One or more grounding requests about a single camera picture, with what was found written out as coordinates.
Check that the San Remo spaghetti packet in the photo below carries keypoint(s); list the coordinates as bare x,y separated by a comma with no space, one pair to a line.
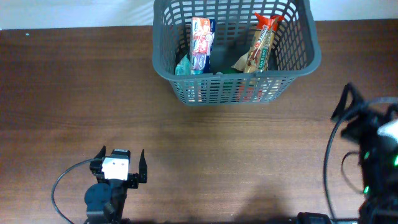
261,46

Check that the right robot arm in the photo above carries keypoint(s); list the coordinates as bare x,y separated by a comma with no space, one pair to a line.
379,174

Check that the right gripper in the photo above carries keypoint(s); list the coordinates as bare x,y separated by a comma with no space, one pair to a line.
370,120

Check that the small teal tissue packet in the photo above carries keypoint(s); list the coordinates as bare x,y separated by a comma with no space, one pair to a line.
185,66

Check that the brown paper bag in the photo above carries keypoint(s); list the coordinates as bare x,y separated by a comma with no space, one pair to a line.
241,63

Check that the grey plastic shopping basket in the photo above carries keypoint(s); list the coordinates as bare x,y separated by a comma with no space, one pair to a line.
295,50

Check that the Kleenex tissue multipack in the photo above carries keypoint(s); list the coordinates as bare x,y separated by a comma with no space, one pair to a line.
201,43

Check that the green lidded small jar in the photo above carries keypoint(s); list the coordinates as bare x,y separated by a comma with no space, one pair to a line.
230,71

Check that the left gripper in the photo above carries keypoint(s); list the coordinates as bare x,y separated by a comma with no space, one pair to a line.
134,178

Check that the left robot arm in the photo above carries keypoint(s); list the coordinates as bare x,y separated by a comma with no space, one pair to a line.
105,200

